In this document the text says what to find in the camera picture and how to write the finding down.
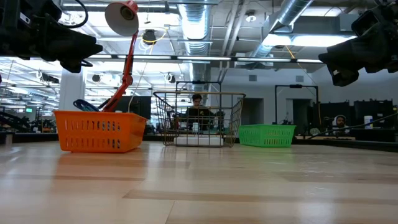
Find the purple blue braided cable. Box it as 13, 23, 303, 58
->
73, 98, 101, 112

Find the orange plastic basket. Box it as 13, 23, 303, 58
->
53, 110, 147, 154

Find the black ceiling dome camera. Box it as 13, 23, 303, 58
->
142, 29, 157, 45

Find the long ceiling light bar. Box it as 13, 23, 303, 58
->
86, 55, 324, 63

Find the red desk lamp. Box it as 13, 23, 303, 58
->
96, 0, 140, 113

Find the silver slanted air duct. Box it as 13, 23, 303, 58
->
248, 0, 313, 58

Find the wire basket with gold rim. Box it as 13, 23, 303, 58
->
153, 91, 246, 149

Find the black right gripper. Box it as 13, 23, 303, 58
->
318, 21, 398, 87

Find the black cabinet row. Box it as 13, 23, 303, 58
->
320, 99, 397, 129

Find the black monitor panel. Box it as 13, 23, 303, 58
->
114, 95, 152, 121

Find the silver ribbed air duct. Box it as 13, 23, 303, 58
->
178, 0, 213, 83

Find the person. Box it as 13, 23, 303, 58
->
185, 93, 215, 131
325, 114, 351, 137

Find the green plastic basket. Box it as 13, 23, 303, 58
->
238, 124, 297, 148

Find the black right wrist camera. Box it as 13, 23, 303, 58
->
351, 9, 383, 37

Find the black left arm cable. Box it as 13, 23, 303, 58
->
62, 0, 90, 29

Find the black tube stand frame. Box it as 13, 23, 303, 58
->
175, 80, 222, 131
274, 83, 320, 125

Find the white pillar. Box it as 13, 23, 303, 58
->
58, 73, 86, 112

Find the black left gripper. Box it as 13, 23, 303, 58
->
35, 18, 103, 74

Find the thin black cable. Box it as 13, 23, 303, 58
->
306, 112, 398, 140

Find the white card reader box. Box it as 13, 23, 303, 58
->
174, 136, 224, 147

